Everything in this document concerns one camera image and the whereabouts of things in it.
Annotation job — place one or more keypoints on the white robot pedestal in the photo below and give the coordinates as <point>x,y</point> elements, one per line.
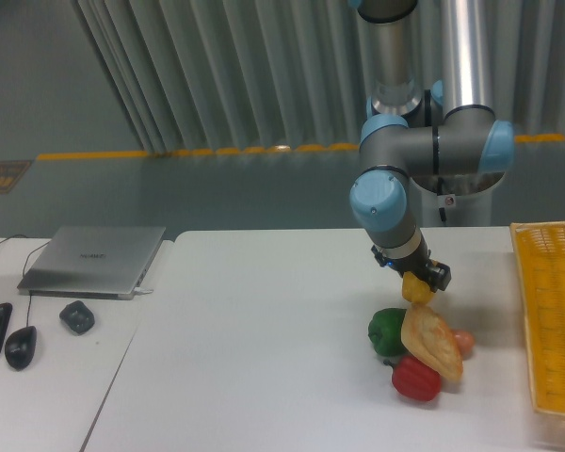
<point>454,201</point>

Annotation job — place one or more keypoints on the green bell pepper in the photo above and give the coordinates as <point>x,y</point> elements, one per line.
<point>384,332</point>

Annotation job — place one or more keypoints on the silver closed laptop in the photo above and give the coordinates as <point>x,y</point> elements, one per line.
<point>93,262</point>

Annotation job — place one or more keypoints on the black computer mouse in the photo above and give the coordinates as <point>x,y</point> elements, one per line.
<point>20,348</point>

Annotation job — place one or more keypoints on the red bell pepper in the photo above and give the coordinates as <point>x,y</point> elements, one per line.
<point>415,380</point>

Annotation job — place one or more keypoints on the small black device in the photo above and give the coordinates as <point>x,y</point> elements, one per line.
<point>77,317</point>

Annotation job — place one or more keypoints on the yellow bell pepper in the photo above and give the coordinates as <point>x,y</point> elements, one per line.
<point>414,290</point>

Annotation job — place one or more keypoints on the flat toasted bread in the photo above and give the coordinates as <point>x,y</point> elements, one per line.
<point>428,338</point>

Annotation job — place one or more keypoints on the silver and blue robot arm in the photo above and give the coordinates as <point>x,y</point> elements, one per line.
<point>447,131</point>

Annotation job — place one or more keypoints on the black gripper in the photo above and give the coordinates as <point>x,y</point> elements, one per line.
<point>410,254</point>

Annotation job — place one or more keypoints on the pink egg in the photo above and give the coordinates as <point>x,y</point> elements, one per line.
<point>465,342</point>

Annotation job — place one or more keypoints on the yellow woven basket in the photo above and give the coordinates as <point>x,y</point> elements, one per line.
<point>539,250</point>

